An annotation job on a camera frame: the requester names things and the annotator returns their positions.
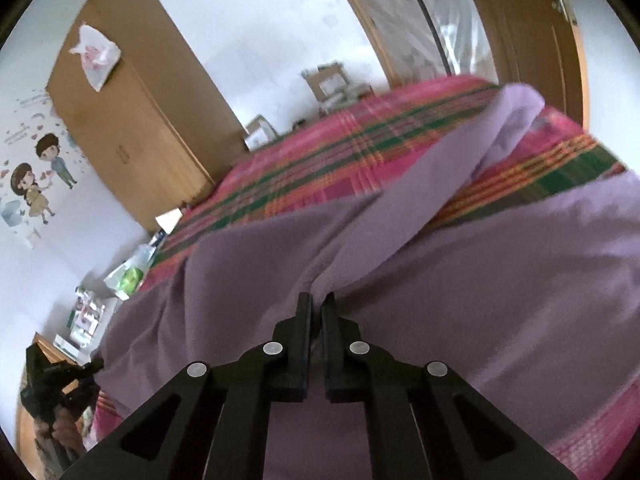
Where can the plaid bed blanket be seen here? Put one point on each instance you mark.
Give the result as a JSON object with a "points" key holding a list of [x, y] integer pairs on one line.
{"points": [[325, 160]]}

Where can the person's left hand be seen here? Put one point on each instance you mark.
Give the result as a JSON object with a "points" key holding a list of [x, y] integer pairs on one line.
{"points": [[65, 430]]}

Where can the clear plastic door curtain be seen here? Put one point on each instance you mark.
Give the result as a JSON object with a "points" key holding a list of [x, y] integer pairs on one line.
{"points": [[395, 25]]}

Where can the white plastic bag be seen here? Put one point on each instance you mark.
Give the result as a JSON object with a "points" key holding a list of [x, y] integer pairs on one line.
{"points": [[95, 60]]}

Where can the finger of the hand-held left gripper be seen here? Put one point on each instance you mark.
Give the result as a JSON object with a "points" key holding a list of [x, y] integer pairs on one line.
{"points": [[90, 372]]}

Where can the cartoon wall sticker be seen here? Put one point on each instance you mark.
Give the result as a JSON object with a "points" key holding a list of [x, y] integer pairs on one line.
{"points": [[30, 195]]}

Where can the clear plastic organizer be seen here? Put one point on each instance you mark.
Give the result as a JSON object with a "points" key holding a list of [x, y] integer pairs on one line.
{"points": [[87, 315]]}

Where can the white carton box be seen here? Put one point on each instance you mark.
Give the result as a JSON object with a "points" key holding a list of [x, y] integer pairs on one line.
{"points": [[260, 132]]}

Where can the wooden door frame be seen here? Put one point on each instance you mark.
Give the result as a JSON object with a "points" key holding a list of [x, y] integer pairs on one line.
{"points": [[360, 10]]}

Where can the wooden door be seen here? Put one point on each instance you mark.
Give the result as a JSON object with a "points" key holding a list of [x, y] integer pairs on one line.
{"points": [[525, 35]]}

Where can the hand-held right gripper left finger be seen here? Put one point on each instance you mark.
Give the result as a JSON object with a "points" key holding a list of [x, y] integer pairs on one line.
{"points": [[305, 345]]}

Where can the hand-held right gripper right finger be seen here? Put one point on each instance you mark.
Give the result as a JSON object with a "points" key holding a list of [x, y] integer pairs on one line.
{"points": [[330, 350]]}

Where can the brown cardboard box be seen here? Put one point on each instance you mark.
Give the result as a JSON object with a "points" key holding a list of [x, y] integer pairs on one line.
{"points": [[325, 82]]}

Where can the green tissue packet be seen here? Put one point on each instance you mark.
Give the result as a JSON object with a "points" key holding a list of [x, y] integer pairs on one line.
{"points": [[131, 280]]}

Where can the purple fleece garment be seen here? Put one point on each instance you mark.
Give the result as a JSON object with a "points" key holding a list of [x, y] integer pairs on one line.
{"points": [[450, 285]]}

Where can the wooden wardrobe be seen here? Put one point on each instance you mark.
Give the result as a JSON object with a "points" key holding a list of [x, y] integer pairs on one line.
{"points": [[125, 135]]}

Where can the white paper sheet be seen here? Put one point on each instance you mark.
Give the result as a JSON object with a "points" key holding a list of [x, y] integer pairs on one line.
{"points": [[167, 220]]}

